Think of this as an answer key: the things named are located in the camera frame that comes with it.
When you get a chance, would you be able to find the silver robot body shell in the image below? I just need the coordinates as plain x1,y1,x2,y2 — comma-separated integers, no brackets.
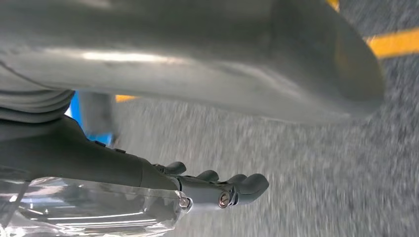
0,0,386,125

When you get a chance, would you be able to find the blue metal frame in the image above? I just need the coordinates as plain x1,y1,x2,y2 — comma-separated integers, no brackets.
66,91,114,145

